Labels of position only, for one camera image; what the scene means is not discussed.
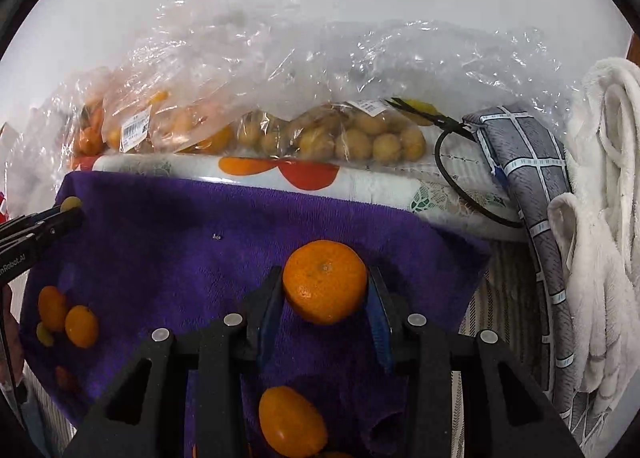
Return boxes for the small crumpled clear plastic bag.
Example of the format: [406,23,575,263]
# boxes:
[5,65,118,174]

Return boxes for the labelled clear bag of oranges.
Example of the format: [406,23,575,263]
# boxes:
[102,88,238,156]

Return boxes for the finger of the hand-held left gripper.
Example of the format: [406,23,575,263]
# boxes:
[0,205,68,234]
[0,209,85,259]

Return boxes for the grey checked cloth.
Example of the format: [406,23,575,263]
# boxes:
[460,105,601,449]

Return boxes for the clear bag of longans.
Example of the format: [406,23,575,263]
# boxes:
[235,100,428,164]

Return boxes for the small orange kumquat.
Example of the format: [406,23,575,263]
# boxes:
[38,285,69,332]
[65,305,100,349]

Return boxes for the white fluffy towel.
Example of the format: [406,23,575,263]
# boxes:
[547,58,640,419]

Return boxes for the white floral printed box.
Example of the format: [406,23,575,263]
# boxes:
[92,153,526,244]

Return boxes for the striped grey white blanket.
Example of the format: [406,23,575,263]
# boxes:
[20,238,553,458]

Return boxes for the purple towel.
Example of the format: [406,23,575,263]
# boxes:
[17,170,493,458]

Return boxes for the large crumpled clear plastic bag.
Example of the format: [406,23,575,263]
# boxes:
[150,0,586,139]

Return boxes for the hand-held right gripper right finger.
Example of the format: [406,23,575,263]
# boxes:
[367,265,581,458]

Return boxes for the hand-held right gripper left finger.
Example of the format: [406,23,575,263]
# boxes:
[62,265,285,458]

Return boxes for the oranges behind plastic bag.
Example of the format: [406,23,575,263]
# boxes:
[75,105,107,157]

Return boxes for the black cable tie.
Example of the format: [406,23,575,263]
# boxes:
[385,97,526,229]

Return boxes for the medium orange mandarin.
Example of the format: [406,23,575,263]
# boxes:
[282,239,369,325]

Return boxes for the person's left hand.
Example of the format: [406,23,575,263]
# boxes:
[0,283,26,389]

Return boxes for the large orange mandarin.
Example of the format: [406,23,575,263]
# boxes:
[258,385,328,457]

